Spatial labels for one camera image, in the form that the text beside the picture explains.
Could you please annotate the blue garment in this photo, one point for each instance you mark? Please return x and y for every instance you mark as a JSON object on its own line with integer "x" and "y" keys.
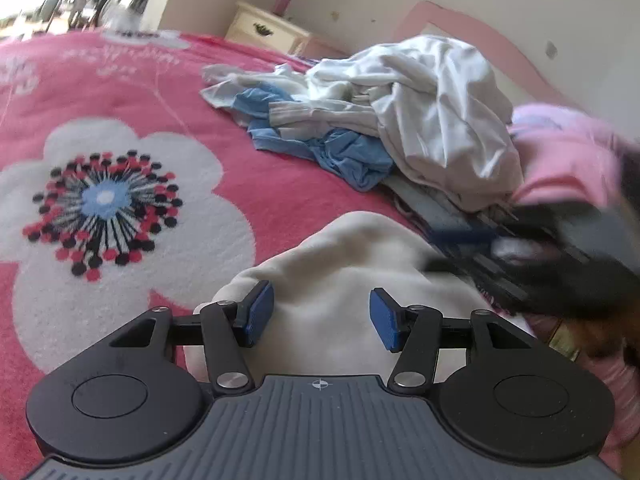
{"x": 350, "y": 155}

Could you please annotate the cream nightstand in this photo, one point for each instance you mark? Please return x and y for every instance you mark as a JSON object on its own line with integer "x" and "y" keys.
{"x": 260, "y": 25}

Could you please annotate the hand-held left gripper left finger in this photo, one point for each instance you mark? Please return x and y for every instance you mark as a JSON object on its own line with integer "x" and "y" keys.
{"x": 260, "y": 310}

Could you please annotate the beige jacket with black trim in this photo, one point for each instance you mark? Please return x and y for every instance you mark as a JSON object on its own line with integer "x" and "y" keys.
{"x": 340, "y": 270}

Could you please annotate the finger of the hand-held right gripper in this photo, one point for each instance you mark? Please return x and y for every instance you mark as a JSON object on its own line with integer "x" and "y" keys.
{"x": 445, "y": 265}
{"x": 465, "y": 235}

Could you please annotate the pink floral blanket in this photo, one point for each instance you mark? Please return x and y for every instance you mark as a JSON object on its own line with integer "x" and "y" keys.
{"x": 200, "y": 185}

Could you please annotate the pink box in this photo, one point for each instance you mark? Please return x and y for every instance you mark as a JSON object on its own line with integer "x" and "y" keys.
{"x": 285, "y": 0}

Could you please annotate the grey striped garment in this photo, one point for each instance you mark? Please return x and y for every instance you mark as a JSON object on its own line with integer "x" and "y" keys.
{"x": 435, "y": 205}

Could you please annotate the pink quilt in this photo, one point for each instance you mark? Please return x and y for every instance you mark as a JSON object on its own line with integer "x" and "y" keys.
{"x": 565, "y": 160}

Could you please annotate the white clothes heap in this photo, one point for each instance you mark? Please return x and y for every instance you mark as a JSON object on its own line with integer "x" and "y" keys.
{"x": 440, "y": 110}

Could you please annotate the cream ribbed cuff garment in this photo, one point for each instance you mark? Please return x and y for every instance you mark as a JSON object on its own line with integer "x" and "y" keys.
{"x": 320, "y": 115}

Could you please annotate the pink framed headboard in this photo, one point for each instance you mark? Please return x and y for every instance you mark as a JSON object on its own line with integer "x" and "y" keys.
{"x": 422, "y": 12}

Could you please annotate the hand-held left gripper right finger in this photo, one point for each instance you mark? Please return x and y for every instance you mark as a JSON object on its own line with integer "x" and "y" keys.
{"x": 385, "y": 317}

